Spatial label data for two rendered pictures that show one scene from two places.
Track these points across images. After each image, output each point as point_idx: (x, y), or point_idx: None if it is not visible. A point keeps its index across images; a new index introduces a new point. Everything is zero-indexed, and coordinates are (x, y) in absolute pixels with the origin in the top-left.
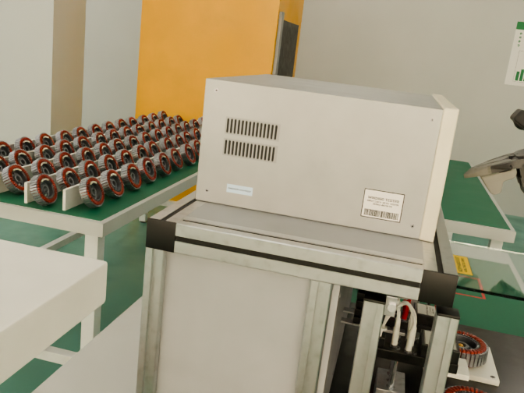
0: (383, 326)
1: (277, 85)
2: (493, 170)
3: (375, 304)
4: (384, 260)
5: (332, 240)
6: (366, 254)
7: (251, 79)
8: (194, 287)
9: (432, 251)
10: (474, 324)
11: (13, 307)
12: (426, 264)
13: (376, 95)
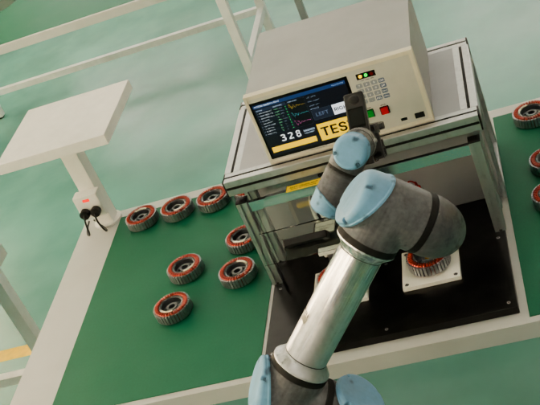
0: None
1: (273, 43)
2: None
3: None
4: (229, 163)
5: (248, 144)
6: (235, 157)
7: (304, 24)
8: None
9: (255, 169)
10: (537, 266)
11: (75, 141)
12: (232, 173)
13: (297, 61)
